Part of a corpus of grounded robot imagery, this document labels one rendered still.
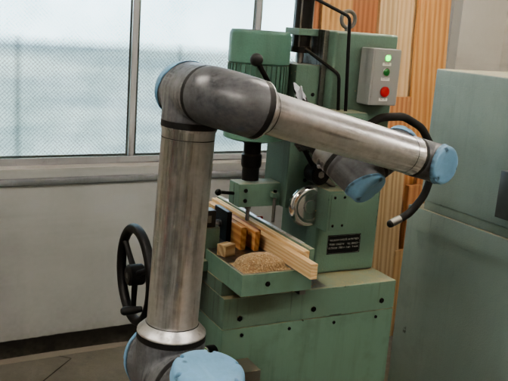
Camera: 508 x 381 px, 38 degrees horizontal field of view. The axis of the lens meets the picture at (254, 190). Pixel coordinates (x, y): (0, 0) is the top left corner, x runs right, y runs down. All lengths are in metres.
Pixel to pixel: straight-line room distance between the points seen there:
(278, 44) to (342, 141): 0.61
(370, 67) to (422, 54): 1.86
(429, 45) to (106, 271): 1.99
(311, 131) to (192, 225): 0.31
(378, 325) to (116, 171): 1.53
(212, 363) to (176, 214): 0.31
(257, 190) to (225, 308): 0.37
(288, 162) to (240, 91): 0.81
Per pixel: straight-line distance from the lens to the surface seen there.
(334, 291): 2.18
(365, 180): 1.75
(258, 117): 1.38
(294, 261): 1.97
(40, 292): 3.42
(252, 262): 1.92
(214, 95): 1.38
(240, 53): 2.07
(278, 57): 2.08
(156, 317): 1.59
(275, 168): 2.23
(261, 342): 2.11
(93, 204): 3.36
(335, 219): 2.13
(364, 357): 2.34
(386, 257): 3.81
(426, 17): 4.02
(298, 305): 2.13
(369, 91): 2.15
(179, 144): 1.48
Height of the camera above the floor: 1.52
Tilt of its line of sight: 13 degrees down
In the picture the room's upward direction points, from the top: 4 degrees clockwise
